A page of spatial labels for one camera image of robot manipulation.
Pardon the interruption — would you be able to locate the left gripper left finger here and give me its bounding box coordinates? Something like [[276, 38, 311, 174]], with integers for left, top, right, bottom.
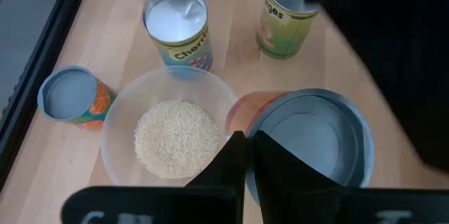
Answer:
[[187, 131, 247, 188]]

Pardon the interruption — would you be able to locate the cherries blue label can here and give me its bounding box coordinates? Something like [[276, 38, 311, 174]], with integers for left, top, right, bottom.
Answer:
[[142, 0, 214, 72]]

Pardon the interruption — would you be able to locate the heap of white rice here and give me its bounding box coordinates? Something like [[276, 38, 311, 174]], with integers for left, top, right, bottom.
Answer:
[[133, 99, 221, 180]]

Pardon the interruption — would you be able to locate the small teal orange-print can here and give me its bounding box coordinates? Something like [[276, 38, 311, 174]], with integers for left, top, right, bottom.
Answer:
[[36, 65, 119, 132]]

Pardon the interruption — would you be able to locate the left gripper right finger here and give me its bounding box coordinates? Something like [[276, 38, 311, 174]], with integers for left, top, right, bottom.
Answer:
[[252, 131, 344, 224]]

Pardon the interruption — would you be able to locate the oranges green label can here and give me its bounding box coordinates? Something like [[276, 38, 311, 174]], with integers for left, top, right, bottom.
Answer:
[[255, 0, 329, 60]]

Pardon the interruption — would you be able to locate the black aluminium table frame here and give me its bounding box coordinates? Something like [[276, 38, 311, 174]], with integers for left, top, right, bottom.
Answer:
[[0, 0, 95, 192]]

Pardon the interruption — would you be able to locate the translucent white plastic bowl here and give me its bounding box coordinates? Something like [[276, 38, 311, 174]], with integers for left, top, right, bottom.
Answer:
[[100, 65, 239, 188]]

